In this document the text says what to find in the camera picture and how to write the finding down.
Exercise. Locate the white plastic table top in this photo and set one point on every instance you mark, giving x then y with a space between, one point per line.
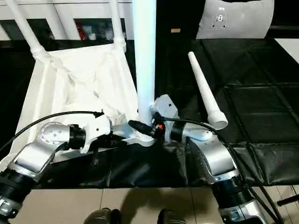
70 81

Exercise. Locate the white plastic table leg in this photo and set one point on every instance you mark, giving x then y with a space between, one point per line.
144 58
205 93
25 28
115 21

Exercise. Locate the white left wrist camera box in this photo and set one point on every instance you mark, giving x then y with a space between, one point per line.
98 126

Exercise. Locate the black work mat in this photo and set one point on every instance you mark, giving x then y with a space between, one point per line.
257 105

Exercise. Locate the flat white board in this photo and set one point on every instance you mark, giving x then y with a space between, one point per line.
289 49

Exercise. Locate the black box with gold label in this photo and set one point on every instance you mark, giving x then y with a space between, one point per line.
177 16

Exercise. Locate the black metal stand bar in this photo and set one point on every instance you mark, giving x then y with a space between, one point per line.
289 200

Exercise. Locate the grey left robot foot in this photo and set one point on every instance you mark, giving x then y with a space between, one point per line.
100 217

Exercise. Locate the white glass door cabinet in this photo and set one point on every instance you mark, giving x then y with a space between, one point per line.
63 14

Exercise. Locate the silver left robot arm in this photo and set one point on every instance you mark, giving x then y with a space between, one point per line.
35 151

